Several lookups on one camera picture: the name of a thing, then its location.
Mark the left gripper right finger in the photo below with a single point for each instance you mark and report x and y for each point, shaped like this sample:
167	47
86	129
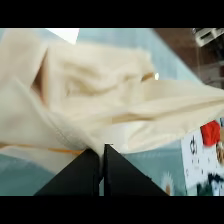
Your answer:
125	176

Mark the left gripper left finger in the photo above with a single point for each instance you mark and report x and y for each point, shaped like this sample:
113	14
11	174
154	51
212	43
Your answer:
76	178

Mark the cream shirt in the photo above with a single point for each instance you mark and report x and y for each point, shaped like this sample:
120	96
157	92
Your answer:
96	96

